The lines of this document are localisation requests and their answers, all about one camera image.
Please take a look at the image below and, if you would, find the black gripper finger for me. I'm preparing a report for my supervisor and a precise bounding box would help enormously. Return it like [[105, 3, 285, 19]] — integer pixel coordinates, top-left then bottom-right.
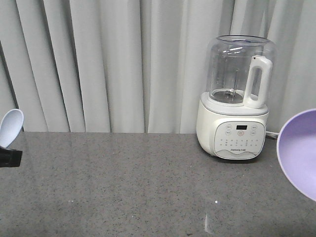
[[0, 147, 23, 167]]

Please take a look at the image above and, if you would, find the light blue plastic spoon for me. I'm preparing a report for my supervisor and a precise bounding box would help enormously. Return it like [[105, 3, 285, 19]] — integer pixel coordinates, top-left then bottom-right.
[[0, 109, 24, 148]]

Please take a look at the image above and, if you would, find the purple plastic bowl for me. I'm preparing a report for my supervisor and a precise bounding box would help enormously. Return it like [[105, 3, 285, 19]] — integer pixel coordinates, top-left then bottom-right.
[[276, 109, 316, 201]]

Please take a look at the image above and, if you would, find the grey pleated curtain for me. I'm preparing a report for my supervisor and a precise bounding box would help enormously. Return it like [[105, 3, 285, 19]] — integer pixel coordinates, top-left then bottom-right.
[[0, 0, 316, 133]]

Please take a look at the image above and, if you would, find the white blender with glass jar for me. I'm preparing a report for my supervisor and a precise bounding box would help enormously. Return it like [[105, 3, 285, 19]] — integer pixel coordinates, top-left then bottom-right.
[[196, 35, 276, 160]]

